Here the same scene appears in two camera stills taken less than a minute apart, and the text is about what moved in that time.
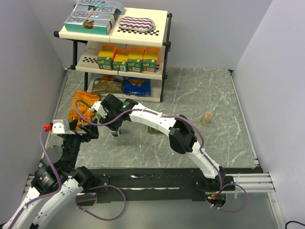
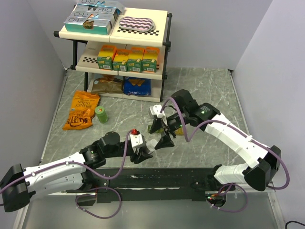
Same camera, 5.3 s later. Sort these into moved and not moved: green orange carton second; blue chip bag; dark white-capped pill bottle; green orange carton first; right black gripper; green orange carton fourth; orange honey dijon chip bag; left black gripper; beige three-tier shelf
Moved: left black gripper; right black gripper; dark white-capped pill bottle
Not moved: green orange carton fourth; blue chip bag; beige three-tier shelf; green orange carton first; green orange carton second; orange honey dijon chip bag
